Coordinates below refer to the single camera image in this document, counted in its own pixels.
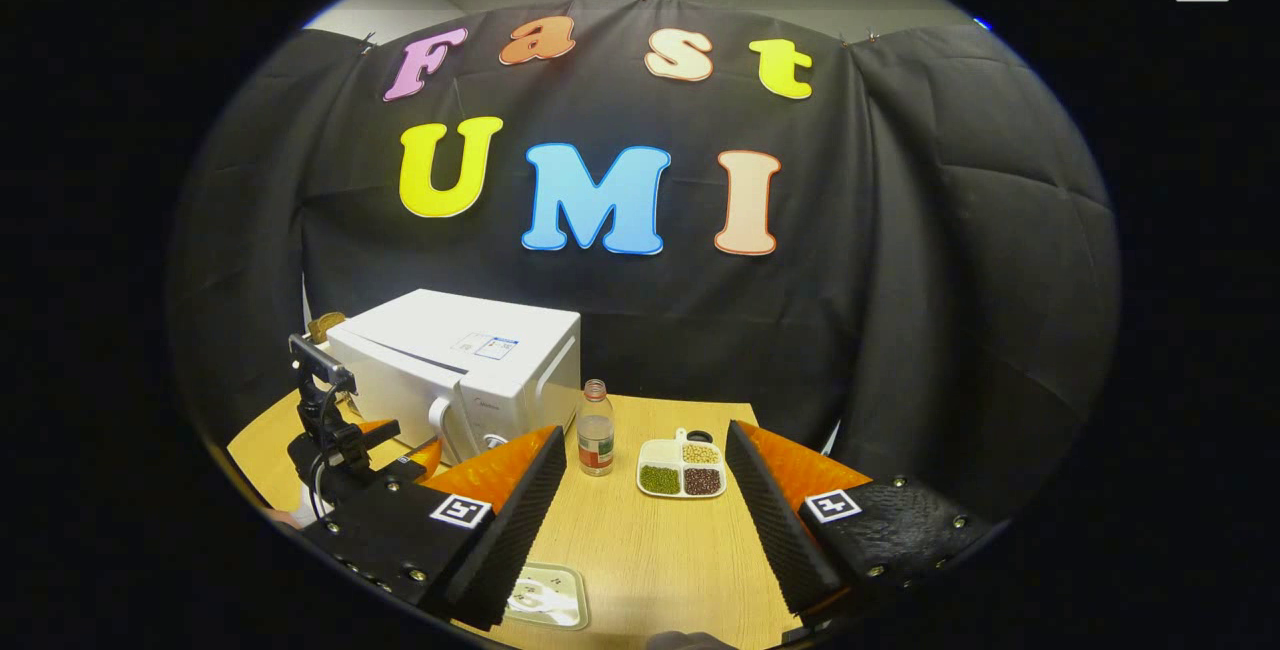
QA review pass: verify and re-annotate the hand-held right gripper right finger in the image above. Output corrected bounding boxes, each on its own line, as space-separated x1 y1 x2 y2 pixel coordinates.
725 420 996 621

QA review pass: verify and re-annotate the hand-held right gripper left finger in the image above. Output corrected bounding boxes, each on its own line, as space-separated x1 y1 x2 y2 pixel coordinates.
300 425 568 631

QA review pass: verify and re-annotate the white microwave oven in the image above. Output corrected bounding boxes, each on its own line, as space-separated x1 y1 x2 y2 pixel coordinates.
326 288 583 466

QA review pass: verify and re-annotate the pale green square plate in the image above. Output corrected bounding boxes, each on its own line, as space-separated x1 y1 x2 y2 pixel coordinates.
500 562 591 631

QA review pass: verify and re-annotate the clear bottle with red label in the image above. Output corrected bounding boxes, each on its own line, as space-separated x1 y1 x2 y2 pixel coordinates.
576 379 616 477

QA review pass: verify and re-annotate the white divided dish of beans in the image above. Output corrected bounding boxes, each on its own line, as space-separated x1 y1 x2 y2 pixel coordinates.
637 428 727 499

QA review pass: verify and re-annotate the black backdrop cloth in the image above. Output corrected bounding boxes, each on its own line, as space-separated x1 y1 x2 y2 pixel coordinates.
165 0 1121 521

